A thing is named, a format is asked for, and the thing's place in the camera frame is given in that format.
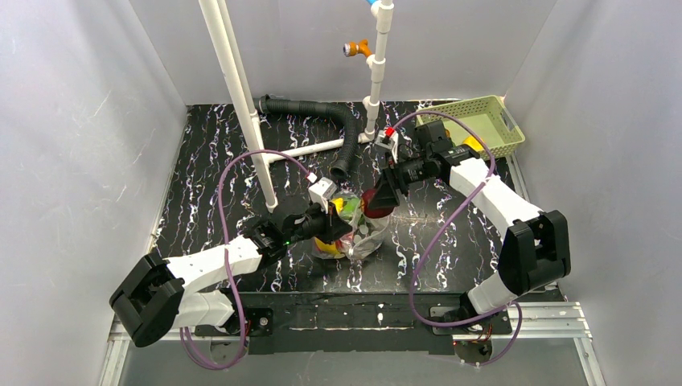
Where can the red fake fruit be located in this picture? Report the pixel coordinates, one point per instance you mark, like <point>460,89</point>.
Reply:
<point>371,207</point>

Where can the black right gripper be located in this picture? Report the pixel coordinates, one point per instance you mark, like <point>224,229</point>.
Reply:
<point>391,178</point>

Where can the white PVC pipe frame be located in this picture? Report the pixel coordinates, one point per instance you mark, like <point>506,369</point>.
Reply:
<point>219,26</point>

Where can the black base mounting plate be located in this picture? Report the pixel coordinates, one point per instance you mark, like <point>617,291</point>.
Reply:
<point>338,322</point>

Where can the pale green perforated basket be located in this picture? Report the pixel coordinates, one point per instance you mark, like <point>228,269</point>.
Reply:
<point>487,116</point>

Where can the yellow fake banana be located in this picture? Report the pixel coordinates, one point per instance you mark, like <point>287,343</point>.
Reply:
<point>329,250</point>

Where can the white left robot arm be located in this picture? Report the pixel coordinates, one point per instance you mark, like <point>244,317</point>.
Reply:
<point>163,294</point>

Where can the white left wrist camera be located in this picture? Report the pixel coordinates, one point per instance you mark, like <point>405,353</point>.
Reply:
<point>321,190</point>

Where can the clear zip top bag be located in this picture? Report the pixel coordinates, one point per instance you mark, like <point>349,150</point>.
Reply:
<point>367,235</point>

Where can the yellow fake lemon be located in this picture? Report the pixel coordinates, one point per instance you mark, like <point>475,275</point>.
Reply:
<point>473,143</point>

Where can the light green fake fruit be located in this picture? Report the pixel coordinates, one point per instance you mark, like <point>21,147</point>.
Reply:
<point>349,208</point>

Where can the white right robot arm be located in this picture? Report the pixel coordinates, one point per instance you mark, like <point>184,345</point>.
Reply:
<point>535,248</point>

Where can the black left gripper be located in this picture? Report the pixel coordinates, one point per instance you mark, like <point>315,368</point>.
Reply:
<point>329,225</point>

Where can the orange spigot valve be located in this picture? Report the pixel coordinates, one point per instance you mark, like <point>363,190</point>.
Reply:
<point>357,48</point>

